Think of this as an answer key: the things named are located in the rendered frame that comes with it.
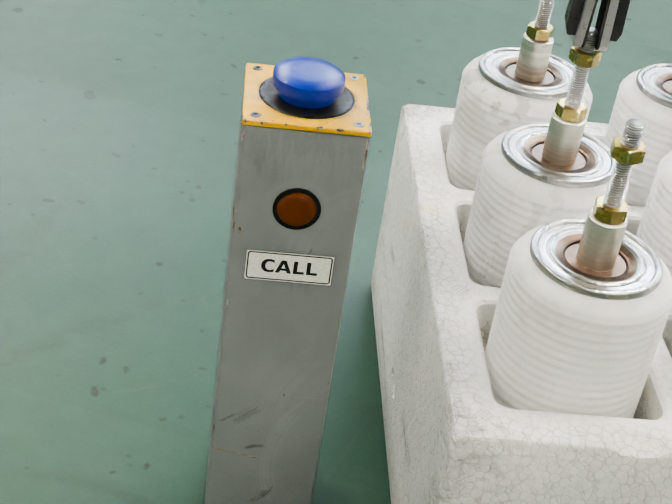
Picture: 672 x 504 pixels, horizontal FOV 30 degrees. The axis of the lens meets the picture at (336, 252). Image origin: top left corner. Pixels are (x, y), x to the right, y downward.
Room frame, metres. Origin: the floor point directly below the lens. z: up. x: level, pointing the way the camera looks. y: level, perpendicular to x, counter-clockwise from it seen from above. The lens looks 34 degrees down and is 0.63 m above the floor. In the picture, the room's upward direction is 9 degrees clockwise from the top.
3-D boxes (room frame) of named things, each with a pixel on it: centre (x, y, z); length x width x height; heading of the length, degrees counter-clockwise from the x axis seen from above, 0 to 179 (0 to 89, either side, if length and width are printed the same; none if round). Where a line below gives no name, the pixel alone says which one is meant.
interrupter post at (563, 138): (0.72, -0.13, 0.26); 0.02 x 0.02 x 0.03
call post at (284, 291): (0.62, 0.03, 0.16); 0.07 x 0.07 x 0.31; 7
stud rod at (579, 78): (0.72, -0.13, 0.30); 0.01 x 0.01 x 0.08
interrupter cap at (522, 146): (0.72, -0.13, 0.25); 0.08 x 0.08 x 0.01
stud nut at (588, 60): (0.72, -0.13, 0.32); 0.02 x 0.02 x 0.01; 52
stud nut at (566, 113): (0.72, -0.13, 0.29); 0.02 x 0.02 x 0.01; 52
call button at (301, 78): (0.63, 0.03, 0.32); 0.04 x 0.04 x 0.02
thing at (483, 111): (0.84, -0.12, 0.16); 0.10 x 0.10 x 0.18
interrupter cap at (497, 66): (0.84, -0.12, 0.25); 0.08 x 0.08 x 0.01
